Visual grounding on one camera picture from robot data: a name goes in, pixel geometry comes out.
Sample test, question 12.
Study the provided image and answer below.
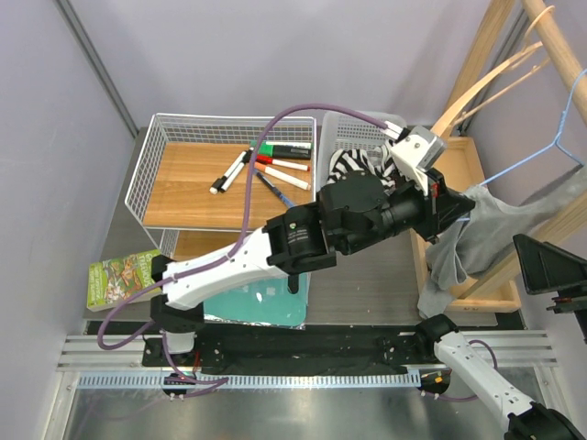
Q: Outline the grey garment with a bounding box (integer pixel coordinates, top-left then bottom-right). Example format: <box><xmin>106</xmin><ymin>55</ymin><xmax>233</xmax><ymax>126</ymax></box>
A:
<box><xmin>417</xmin><ymin>166</ymin><xmax>586</xmax><ymax>318</ymax></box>

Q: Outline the black white striped tank top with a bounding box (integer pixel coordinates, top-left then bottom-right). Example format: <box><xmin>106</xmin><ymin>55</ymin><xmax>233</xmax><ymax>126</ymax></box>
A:
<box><xmin>326</xmin><ymin>145</ymin><xmax>399</xmax><ymax>193</ymax></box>

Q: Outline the blue wire hanger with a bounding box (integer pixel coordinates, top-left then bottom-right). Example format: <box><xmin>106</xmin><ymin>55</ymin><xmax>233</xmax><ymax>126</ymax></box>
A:
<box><xmin>450</xmin><ymin>91</ymin><xmax>586</xmax><ymax>237</ymax></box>

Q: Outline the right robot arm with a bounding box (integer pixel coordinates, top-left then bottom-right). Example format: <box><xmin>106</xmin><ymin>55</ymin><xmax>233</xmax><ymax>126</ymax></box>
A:
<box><xmin>414</xmin><ymin>234</ymin><xmax>586</xmax><ymax>439</ymax></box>

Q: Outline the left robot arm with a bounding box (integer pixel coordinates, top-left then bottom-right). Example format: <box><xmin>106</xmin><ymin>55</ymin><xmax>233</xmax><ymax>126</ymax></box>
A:
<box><xmin>150</xmin><ymin>169</ymin><xmax>475</xmax><ymax>366</ymax></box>

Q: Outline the wooden rack base tray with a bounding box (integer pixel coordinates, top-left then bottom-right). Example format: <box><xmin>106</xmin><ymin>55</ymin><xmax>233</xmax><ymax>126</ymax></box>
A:
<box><xmin>410</xmin><ymin>137</ymin><xmax>521</xmax><ymax>313</ymax></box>

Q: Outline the white plastic basket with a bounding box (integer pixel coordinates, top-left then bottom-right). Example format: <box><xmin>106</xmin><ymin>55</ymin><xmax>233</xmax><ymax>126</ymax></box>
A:
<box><xmin>316</xmin><ymin>112</ymin><xmax>403</xmax><ymax>188</ymax></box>

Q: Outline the orange cap marker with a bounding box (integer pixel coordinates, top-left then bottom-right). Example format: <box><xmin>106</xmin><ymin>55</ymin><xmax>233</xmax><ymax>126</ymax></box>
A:
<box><xmin>254</xmin><ymin>163</ymin><xmax>311</xmax><ymax>191</ymax></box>

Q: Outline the green cap marker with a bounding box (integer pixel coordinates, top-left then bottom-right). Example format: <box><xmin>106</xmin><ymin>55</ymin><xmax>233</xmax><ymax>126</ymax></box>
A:
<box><xmin>258</xmin><ymin>142</ymin><xmax>312</xmax><ymax>160</ymax></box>

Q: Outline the blue pen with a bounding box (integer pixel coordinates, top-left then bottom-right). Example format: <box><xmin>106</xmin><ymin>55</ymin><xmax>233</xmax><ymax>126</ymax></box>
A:
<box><xmin>255</xmin><ymin>170</ymin><xmax>294</xmax><ymax>208</ymax></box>

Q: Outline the red cap marker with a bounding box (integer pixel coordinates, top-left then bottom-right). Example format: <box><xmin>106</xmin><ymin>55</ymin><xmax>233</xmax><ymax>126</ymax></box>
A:
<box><xmin>256</xmin><ymin>155</ymin><xmax>311</xmax><ymax>171</ymax></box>

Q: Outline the teal cutting board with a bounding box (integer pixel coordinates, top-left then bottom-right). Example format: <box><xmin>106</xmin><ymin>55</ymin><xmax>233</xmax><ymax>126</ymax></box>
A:
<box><xmin>204</xmin><ymin>274</ymin><xmax>310</xmax><ymax>328</ymax></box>

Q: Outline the black white marker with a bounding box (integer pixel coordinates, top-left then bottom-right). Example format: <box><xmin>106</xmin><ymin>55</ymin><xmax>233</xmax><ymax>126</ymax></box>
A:
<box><xmin>209</xmin><ymin>148</ymin><xmax>253</xmax><ymax>194</ymax></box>

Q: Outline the green paperback book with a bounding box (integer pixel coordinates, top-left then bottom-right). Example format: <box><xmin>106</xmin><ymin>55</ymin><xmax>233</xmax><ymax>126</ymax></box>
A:
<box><xmin>86</xmin><ymin>249</ymin><xmax>161</xmax><ymax>312</ymax></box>

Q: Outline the wooden clothes rack frame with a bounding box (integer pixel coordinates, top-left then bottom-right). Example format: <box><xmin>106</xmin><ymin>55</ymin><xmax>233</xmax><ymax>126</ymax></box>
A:
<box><xmin>444</xmin><ymin>1</ymin><xmax>586</xmax><ymax>294</ymax></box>

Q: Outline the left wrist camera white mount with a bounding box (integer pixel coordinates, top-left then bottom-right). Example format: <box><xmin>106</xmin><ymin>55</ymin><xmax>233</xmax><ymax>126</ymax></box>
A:
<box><xmin>382</xmin><ymin>121</ymin><xmax>448</xmax><ymax>196</ymax></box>

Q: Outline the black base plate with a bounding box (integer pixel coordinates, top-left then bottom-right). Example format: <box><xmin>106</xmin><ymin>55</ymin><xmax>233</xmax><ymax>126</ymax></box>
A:
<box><xmin>86</xmin><ymin>320</ymin><xmax>526</xmax><ymax>372</ymax></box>

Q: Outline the white wire basket shelf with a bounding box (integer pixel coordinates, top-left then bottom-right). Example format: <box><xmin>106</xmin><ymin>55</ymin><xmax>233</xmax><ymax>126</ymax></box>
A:
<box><xmin>124</xmin><ymin>113</ymin><xmax>318</xmax><ymax>267</ymax></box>

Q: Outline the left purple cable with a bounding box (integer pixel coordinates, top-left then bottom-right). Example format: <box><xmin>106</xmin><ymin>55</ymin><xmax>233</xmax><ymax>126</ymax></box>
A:
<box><xmin>96</xmin><ymin>103</ymin><xmax>391</xmax><ymax>398</ymax></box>

